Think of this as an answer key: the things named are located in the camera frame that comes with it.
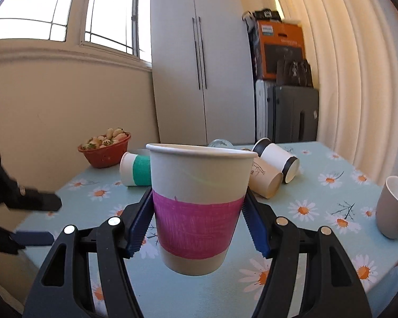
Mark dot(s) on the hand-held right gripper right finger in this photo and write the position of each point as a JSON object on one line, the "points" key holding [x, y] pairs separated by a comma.
{"points": [[257, 230]]}

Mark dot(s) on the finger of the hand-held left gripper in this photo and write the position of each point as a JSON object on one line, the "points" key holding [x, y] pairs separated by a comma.
{"points": [[33, 238], [41, 201]]}

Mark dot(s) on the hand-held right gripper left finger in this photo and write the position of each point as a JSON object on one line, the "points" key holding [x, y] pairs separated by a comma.
{"points": [[137, 228]]}

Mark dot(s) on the paper cup with pink band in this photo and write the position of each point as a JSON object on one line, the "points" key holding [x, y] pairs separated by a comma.
{"points": [[195, 218]]}

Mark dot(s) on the beige printed paper cup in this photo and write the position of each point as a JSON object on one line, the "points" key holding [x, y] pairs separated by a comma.
{"points": [[264, 179]]}

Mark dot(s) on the paper cup with green band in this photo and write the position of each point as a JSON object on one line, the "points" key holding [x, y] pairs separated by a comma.
{"points": [[136, 169]]}

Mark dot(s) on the white paper cup black rims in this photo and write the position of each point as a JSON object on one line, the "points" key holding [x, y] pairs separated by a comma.
{"points": [[278, 159]]}

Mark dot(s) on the daisy print tablecloth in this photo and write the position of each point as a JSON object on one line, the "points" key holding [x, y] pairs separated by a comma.
{"points": [[318, 188]]}

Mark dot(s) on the red basket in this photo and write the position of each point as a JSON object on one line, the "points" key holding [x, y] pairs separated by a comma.
{"points": [[106, 155]]}

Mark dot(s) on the pile of pale fruits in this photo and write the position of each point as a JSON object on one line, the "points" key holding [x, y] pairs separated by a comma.
{"points": [[107, 139]]}

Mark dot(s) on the clear glass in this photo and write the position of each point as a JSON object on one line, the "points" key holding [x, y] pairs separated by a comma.
{"points": [[220, 143]]}

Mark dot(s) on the silver suitcase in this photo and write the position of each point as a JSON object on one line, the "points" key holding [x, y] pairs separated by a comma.
{"points": [[262, 109]]}

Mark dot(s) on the dark grey suitcase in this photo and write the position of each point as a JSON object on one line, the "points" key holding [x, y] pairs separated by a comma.
{"points": [[293, 114]]}

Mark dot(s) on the grey mug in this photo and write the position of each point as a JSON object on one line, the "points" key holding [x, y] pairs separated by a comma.
{"points": [[393, 207]]}

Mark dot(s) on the dark handbag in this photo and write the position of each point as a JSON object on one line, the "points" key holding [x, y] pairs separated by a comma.
{"points": [[293, 72]]}

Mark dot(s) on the white cabinet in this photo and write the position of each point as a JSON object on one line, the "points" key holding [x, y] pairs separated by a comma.
{"points": [[199, 59]]}

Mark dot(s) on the orange cardboard box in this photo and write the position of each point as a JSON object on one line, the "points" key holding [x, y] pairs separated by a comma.
{"points": [[278, 51]]}

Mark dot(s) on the cream curtain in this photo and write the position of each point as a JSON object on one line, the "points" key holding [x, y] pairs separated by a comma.
{"points": [[355, 66]]}

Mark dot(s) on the window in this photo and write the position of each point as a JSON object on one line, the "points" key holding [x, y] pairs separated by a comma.
{"points": [[83, 10]]}

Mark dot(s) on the black bag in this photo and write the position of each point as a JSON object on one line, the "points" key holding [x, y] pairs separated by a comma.
{"points": [[267, 15]]}

